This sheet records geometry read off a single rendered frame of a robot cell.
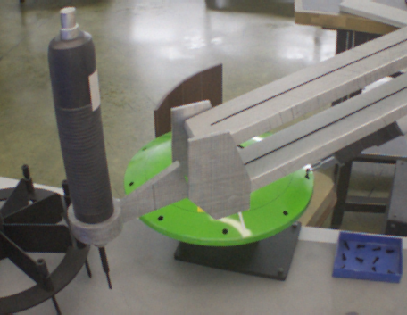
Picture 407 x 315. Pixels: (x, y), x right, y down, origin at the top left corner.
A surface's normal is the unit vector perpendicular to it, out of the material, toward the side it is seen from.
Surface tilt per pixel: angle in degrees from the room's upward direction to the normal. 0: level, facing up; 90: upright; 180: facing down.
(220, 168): 90
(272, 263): 0
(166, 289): 0
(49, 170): 0
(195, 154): 90
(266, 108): 17
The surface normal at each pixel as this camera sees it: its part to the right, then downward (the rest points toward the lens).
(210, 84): 0.65, 0.43
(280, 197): 0.29, -0.61
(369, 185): 0.00, -0.82
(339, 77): -0.28, -0.73
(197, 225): -0.10, -0.52
